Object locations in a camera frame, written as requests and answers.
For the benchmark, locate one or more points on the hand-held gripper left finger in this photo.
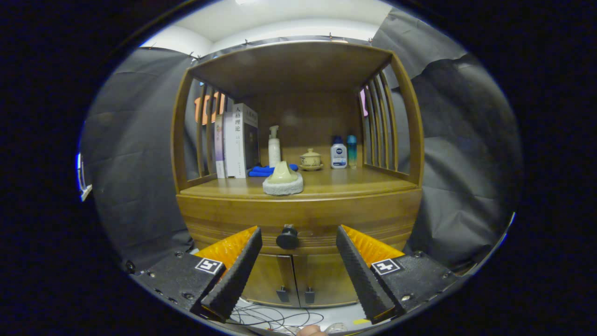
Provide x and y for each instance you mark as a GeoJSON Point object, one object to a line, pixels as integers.
{"type": "Point", "coordinates": [235, 280]}

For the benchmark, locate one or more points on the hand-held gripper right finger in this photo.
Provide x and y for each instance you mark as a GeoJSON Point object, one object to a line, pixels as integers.
{"type": "Point", "coordinates": [361, 280]}

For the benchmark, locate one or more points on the wooden drawer with black knob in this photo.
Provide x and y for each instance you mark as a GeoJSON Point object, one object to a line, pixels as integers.
{"type": "Point", "coordinates": [303, 214]}

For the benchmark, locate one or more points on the wooden cabinet door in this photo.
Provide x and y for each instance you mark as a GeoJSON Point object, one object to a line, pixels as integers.
{"type": "Point", "coordinates": [326, 280]}
{"type": "Point", "coordinates": [270, 280]}

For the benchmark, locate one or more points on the wooden countertop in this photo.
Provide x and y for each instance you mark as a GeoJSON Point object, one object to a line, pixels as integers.
{"type": "Point", "coordinates": [354, 179]}

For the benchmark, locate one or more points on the brown wooden cabinet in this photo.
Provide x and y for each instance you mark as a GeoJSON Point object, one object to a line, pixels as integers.
{"type": "Point", "coordinates": [294, 65]}

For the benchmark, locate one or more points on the yellow tape strip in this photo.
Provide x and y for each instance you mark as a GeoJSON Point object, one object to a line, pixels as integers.
{"type": "Point", "coordinates": [361, 321]}

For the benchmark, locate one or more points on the blue folded cloth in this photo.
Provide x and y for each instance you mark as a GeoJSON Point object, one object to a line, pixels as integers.
{"type": "Point", "coordinates": [259, 171]}

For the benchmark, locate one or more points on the white lotion bottle blue cap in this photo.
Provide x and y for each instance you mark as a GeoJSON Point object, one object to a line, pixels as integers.
{"type": "Point", "coordinates": [338, 156]}

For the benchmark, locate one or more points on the teal slim bottle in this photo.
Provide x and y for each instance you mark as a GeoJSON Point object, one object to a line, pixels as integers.
{"type": "Point", "coordinates": [351, 151]}

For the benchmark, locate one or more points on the beige lidded teacup with saucer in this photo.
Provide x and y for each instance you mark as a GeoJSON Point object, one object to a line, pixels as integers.
{"type": "Point", "coordinates": [310, 159]}

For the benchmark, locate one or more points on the thin white book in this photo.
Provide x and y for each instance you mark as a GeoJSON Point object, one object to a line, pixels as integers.
{"type": "Point", "coordinates": [228, 149]}

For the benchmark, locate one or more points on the thin purple book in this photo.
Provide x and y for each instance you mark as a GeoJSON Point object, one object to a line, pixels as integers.
{"type": "Point", "coordinates": [218, 149]}

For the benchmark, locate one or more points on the white pump bottle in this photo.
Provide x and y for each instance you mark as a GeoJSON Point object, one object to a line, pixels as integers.
{"type": "Point", "coordinates": [274, 151]}

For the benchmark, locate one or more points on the thick white and black book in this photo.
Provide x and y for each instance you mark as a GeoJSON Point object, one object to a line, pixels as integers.
{"type": "Point", "coordinates": [245, 140]}

